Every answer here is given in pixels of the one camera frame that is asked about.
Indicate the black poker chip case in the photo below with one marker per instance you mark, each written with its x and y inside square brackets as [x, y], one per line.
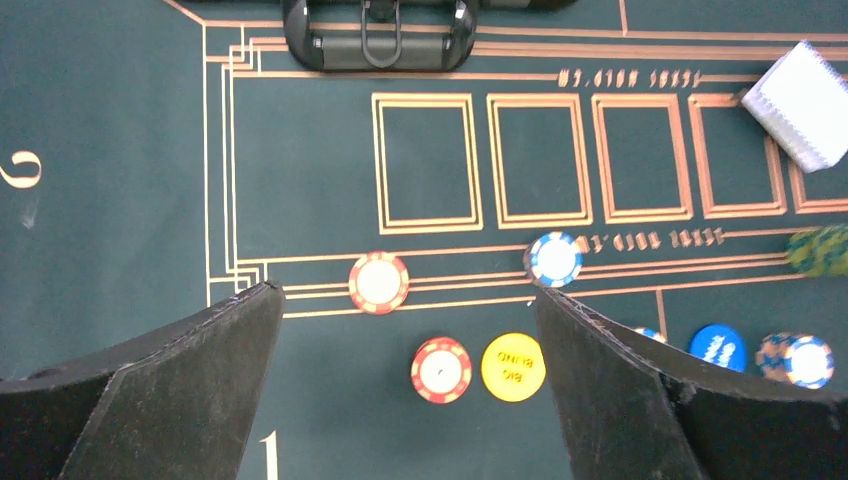
[368, 39]

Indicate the green poker chip stack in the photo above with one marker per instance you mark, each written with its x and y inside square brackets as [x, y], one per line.
[820, 252]

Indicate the blue playing card deck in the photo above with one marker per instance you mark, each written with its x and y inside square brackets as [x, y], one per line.
[801, 102]

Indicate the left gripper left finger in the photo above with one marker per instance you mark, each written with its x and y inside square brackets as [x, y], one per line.
[175, 403]

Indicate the orange poker chip stack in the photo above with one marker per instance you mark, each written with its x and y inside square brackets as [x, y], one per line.
[378, 282]

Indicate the blue small blind button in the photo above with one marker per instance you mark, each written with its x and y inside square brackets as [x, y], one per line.
[721, 345]

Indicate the green poker table mat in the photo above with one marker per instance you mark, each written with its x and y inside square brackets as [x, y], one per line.
[141, 184]

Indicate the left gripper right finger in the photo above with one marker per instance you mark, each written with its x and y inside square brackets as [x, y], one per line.
[631, 407]

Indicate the yellow big blind button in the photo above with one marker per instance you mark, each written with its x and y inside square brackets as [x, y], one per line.
[512, 367]

